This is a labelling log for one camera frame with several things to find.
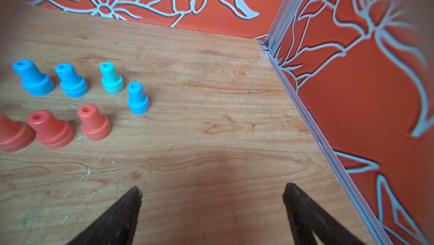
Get blue stamp body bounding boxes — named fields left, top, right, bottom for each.
left=12, top=59, right=55, bottom=96
left=127, top=82, right=149, bottom=114
left=55, top=63, right=89, bottom=98

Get red stamp body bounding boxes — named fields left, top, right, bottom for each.
left=78, top=104, right=111, bottom=141
left=27, top=110, right=75, bottom=149
left=1, top=112, right=35, bottom=152

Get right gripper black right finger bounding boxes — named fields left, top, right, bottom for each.
left=283, top=183, right=363, bottom=245

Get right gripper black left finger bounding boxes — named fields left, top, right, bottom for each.
left=69, top=186, right=142, bottom=245

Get teal stamp body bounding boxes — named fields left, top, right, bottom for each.
left=99, top=62, right=124, bottom=94

